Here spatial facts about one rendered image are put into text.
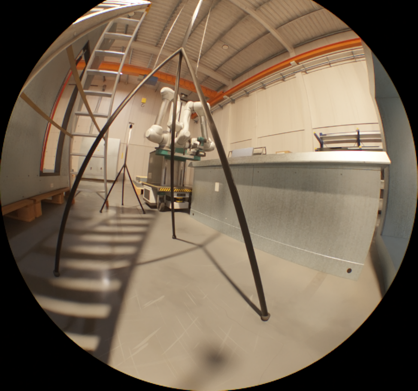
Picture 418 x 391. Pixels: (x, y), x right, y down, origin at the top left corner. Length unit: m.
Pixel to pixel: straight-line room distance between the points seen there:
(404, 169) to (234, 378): 1.69
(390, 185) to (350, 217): 0.81
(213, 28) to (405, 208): 8.89
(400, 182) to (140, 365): 1.83
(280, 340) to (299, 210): 0.67
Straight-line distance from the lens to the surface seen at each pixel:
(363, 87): 6.77
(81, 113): 1.78
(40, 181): 1.87
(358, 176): 0.86
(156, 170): 2.24
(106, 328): 0.55
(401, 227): 1.68
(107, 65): 10.54
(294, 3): 8.19
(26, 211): 1.53
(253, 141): 7.42
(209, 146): 2.08
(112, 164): 7.49
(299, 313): 0.65
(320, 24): 8.84
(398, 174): 1.64
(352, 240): 0.88
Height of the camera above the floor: 0.45
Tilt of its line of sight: level
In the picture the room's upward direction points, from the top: 5 degrees clockwise
